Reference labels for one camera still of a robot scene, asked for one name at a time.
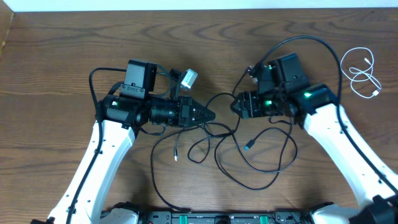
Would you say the white usb cable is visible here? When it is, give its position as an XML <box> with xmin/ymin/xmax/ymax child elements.
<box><xmin>339</xmin><ymin>47</ymin><xmax>384</xmax><ymax>100</ymax></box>

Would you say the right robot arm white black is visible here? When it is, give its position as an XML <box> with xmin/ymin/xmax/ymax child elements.
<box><xmin>231</xmin><ymin>84</ymin><xmax>397</xmax><ymax>224</ymax></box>

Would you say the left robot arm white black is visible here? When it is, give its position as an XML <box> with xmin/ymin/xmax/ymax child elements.
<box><xmin>46</xmin><ymin>95</ymin><xmax>216</xmax><ymax>223</ymax></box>

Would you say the black mounting rail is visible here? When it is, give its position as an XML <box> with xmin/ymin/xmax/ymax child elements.
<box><xmin>102</xmin><ymin>210</ymin><xmax>315</xmax><ymax>224</ymax></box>

